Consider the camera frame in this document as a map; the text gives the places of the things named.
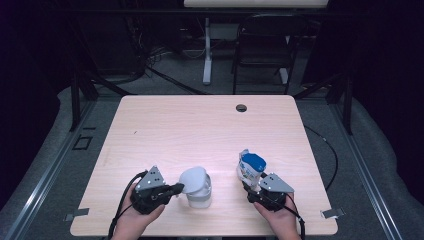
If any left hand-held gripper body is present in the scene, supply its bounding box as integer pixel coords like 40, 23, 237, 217
129, 165, 178, 215

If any black floor socket frame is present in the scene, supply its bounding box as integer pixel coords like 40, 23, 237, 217
72, 134, 94, 151

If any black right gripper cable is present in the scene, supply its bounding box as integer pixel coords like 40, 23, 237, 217
283, 192, 306, 240

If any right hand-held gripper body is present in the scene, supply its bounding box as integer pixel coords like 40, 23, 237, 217
246, 172, 296, 213

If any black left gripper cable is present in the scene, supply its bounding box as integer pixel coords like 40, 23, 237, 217
107, 170, 149, 240

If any aluminium floor rail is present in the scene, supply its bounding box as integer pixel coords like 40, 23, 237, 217
328, 99, 405, 240
3, 99, 98, 240

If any clear jar with grey lid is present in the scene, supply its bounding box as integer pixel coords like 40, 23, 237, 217
178, 165, 213, 210

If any person's right hand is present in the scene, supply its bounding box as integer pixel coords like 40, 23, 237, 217
253, 193, 300, 236

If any grey tape strip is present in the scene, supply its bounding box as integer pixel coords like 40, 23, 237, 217
63, 207, 90, 223
320, 208, 346, 220

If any thin black floor cable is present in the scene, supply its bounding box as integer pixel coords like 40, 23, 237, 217
303, 124, 340, 193

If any blue and white pouch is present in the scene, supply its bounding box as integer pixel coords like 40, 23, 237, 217
236, 148, 268, 193

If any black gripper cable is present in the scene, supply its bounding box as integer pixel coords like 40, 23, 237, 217
107, 170, 149, 240
283, 192, 306, 240

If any black folding chair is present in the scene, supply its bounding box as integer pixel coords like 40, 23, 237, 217
231, 13, 309, 95

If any thick black floor cable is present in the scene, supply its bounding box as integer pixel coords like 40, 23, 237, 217
144, 64, 209, 96

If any black metal stand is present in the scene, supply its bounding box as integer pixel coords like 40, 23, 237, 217
293, 71, 354, 136
68, 69, 134, 133

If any person's left hand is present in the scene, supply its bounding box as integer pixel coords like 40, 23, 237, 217
111, 184, 166, 238

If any white desk leg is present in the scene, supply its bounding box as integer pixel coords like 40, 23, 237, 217
202, 17, 214, 86

